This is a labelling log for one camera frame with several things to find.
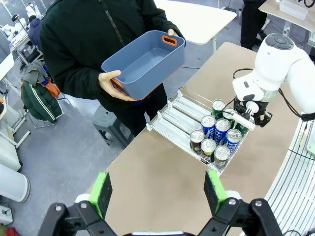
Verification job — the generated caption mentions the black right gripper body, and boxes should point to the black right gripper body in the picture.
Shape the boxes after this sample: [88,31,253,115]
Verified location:
[240,97,268,122]

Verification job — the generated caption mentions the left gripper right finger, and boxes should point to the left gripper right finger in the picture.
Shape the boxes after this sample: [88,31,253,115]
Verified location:
[198,169,283,236]

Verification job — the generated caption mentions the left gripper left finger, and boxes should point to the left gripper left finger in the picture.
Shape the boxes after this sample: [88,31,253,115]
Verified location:
[37,172,118,236]

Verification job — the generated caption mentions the green cider can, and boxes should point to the green cider can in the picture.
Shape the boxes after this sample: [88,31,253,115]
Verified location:
[222,107,236,122]
[211,98,226,120]
[233,120,251,138]

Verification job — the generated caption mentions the black Pepsi can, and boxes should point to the black Pepsi can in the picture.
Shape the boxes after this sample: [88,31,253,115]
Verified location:
[200,138,217,164]
[213,145,231,170]
[189,129,206,155]

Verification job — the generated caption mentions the blue bin orange handles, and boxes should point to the blue bin orange handles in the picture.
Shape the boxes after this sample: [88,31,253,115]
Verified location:
[101,29,186,101]

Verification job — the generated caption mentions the person's right forearm black sleeve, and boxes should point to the person's right forearm black sleeve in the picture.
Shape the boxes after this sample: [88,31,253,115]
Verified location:
[44,49,106,99]

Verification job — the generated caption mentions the person's left forearm black sleeve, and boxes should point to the person's left forearm black sleeve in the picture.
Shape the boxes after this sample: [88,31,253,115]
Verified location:
[152,7,185,40]

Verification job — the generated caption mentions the person's right hand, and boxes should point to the person's right hand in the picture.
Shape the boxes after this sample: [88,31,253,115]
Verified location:
[98,70,137,102]

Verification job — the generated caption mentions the grey plastic step stool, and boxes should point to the grey plastic step stool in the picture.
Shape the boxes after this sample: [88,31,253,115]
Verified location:
[92,105,135,149]

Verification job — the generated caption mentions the person in black clothes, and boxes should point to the person in black clothes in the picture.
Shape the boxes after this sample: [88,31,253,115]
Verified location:
[240,0,269,51]

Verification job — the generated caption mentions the white air purifier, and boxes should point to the white air purifier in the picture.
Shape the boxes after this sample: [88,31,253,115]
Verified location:
[0,163,31,203]

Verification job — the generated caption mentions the white rounded table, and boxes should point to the white rounded table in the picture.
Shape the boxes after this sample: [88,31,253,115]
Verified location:
[154,0,237,46]

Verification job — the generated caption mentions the red cloth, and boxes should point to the red cloth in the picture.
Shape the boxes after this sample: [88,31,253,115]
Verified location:
[4,227,22,236]

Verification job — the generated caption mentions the translucent chair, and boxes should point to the translucent chair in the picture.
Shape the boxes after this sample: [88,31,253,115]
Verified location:
[23,98,66,130]

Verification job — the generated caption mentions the brown background table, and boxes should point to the brown background table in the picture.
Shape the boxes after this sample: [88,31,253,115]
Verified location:
[258,0,315,32]

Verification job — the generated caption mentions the white metal shelf cart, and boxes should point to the white metal shelf cart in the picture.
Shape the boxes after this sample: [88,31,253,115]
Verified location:
[0,98,32,173]

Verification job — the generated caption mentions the dark green striped jacket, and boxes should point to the dark green striped jacket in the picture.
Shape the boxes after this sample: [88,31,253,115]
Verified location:
[21,80,64,124]

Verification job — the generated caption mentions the clear plastic box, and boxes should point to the clear plastic box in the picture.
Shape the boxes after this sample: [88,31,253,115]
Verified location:
[279,0,308,14]

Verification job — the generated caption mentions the orange garment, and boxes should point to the orange garment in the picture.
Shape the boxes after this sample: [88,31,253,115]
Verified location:
[41,78,61,99]

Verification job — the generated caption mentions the grey garment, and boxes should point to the grey garment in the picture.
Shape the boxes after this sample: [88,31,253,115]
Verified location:
[23,61,50,86]

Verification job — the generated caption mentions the person in black jacket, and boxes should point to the person in black jacket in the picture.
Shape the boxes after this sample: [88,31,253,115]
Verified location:
[39,0,187,138]

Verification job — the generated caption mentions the person in blue jacket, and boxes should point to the person in blue jacket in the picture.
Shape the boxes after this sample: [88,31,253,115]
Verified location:
[27,17,44,52]

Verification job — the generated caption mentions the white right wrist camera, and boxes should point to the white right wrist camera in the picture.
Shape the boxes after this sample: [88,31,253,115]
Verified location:
[230,112,256,131]

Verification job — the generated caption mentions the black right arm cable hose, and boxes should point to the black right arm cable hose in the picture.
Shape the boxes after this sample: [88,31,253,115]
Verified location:
[278,88,315,122]

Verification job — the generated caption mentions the white wire can dispenser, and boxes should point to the white wire can dispenser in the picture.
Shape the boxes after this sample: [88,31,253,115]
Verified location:
[146,87,251,177]

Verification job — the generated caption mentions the white slotted robot base plate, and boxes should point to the white slotted robot base plate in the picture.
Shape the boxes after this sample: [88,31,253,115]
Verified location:
[240,115,315,236]

